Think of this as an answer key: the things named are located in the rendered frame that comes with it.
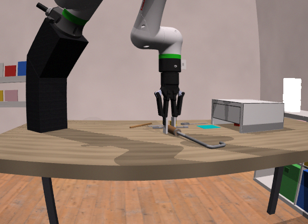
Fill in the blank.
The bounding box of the steel hook with wooden handle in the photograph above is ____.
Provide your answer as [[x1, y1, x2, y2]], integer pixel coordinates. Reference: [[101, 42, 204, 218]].
[[168, 124, 226, 149]]

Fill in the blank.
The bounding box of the small grey cabinet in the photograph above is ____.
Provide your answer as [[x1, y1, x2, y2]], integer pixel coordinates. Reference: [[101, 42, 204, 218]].
[[211, 99, 285, 133]]

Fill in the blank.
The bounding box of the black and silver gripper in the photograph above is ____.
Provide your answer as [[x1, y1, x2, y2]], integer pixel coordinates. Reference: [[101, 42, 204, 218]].
[[154, 72, 185, 134]]

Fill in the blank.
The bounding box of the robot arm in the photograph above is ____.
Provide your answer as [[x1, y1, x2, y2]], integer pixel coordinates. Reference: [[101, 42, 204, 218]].
[[36, 0, 183, 72]]

